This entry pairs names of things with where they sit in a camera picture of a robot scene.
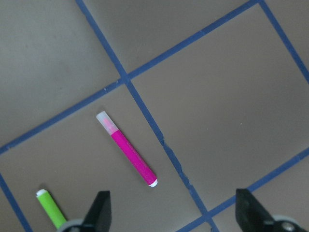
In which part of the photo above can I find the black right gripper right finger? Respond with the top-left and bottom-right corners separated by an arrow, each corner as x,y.
235,188 -> 275,232

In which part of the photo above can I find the pink highlighter pen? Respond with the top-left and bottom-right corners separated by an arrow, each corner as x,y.
96,111 -> 158,188

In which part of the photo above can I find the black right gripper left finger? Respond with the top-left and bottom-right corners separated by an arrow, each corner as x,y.
82,191 -> 112,232

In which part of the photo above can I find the green highlighter pen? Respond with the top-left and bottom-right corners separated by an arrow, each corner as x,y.
36,189 -> 67,230

